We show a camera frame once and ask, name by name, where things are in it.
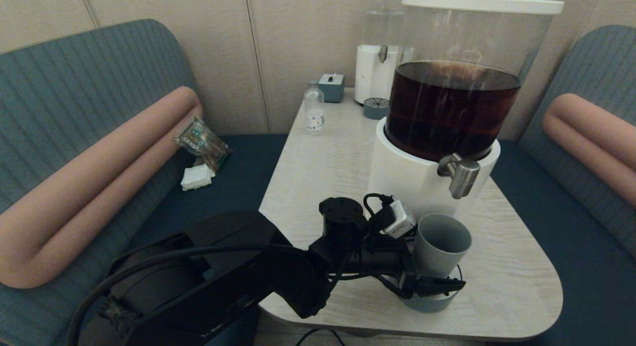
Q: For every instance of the small clear water dispenser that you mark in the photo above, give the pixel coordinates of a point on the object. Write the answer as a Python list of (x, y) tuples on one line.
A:
[(370, 75)]

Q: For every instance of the large metal dispenser tap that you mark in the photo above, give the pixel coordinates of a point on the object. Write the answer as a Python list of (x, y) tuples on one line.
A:
[(462, 179)]

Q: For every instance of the grey tissue box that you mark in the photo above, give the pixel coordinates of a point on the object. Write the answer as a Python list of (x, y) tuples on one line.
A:
[(331, 88)]

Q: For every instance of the small metal dispenser tap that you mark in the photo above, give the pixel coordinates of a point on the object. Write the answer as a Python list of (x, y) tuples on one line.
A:
[(383, 53)]

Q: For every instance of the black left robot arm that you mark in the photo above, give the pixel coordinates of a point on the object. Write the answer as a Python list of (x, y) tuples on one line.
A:
[(223, 266)]

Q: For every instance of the green snack packet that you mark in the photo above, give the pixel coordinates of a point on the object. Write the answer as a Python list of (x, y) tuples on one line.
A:
[(203, 142)]

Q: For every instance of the large white dispenser lid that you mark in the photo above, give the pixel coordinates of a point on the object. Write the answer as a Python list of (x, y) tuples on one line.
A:
[(482, 4)]

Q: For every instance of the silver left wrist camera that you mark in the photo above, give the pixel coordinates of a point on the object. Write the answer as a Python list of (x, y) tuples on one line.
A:
[(400, 220)]

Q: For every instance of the large dispenser with dark tea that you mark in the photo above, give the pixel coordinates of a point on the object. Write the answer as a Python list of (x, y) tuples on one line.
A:
[(412, 187)]

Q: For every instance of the short pink bolster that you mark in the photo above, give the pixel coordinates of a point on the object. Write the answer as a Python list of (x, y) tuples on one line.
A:
[(591, 134)]

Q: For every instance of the small blue-grey drip tray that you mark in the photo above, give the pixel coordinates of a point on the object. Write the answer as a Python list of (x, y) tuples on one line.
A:
[(375, 109)]

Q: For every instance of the long folded pink bolster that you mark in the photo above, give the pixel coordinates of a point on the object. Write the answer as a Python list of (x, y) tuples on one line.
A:
[(99, 187)]

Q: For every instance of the white napkin stack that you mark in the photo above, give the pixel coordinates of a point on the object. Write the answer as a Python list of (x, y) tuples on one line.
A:
[(197, 177)]

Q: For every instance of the small clear bottle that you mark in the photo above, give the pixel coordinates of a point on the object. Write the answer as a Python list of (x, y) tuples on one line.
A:
[(314, 116)]

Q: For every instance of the blue bench with snack packet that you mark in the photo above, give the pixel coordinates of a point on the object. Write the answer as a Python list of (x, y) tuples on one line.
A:
[(74, 97)]

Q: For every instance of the large blue-grey perforated drip tray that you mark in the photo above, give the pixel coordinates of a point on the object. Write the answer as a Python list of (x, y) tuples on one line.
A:
[(432, 303)]

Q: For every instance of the grey plastic cup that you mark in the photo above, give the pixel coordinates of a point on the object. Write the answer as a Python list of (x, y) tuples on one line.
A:
[(437, 246)]

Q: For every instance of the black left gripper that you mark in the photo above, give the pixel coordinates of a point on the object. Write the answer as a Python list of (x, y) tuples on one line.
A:
[(387, 264)]

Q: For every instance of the empty blue bench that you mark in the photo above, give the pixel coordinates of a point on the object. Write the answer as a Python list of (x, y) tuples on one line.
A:
[(571, 226)]

